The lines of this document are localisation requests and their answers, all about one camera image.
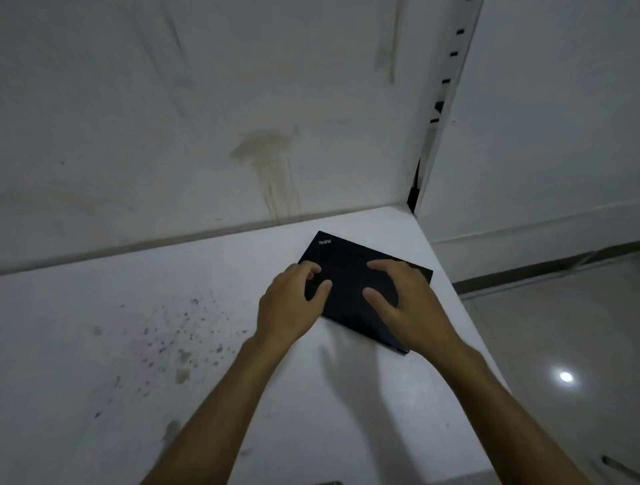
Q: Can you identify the person's right hand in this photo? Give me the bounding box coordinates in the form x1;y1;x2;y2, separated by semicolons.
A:
361;258;469;358

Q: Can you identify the person's left hand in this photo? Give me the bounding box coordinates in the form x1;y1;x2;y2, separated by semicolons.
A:
253;260;334;350

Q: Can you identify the black laptop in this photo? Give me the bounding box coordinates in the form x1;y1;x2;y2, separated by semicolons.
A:
295;230;435;356

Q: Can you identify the person's left forearm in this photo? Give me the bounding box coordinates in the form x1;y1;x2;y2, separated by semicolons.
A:
141;334;297;485

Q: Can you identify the person's right forearm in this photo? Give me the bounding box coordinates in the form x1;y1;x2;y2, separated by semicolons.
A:
429;344;595;485

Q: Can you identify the white slotted upright rail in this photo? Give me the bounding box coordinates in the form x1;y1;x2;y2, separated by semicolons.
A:
407;0;486;215

